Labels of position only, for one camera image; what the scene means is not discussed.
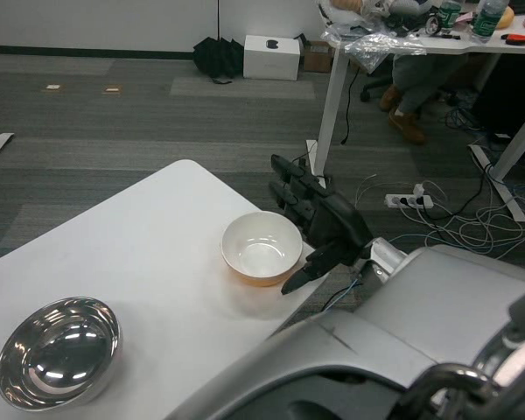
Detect white and orange plastic bowl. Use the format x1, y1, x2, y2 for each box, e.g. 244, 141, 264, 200
220, 211, 305, 288

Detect seated person grey trousers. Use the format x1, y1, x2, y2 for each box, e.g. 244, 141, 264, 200
378, 52, 466, 146

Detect small green-labelled bottle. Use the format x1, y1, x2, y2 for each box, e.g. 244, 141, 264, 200
438, 0, 463, 33

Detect long white power strip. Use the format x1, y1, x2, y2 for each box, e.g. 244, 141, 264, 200
384, 183, 435, 211

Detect blue robot wrist wire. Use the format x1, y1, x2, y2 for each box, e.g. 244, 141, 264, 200
322, 269, 363, 312

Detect yellow round bread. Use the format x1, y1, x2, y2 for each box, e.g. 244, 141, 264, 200
493, 6, 516, 32

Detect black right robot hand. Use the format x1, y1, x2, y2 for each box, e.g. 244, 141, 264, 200
269, 153, 375, 296

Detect tangled white cables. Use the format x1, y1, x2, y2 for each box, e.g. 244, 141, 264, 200
353, 172, 525, 266

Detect brown cardboard box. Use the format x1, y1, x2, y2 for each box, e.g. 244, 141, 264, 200
300, 38, 336, 74

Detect black chair base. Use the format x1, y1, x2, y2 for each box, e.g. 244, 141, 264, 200
360, 72, 396, 104

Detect white cluttered desk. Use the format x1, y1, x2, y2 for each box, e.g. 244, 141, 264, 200
304, 25, 525, 222

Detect large green-labelled bottle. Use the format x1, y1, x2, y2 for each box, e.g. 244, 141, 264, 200
472, 0, 511, 46

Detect black folded umbrella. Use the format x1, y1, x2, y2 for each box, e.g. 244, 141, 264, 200
192, 0, 247, 86

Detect clear plastic bag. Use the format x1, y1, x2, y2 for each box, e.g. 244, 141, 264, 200
322, 19, 428, 74

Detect white cardboard product box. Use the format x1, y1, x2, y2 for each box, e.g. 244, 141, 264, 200
243, 34, 303, 82

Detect black hanging cable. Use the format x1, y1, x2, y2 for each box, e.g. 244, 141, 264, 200
339, 68, 361, 146

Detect shiny steel bowl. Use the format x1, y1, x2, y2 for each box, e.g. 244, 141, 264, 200
0, 296, 124, 401

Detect black under-desk cabinet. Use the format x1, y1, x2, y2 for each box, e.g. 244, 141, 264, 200
472, 54, 525, 137

